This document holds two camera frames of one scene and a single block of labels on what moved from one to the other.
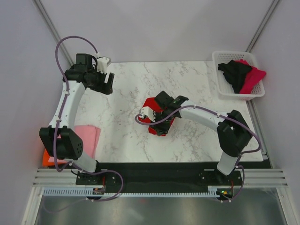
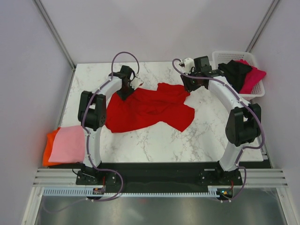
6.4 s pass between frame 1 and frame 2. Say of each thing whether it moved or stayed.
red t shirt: moved
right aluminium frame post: stayed
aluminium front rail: stayed
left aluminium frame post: stayed
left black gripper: moved
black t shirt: stayed
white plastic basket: stayed
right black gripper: moved
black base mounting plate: stayed
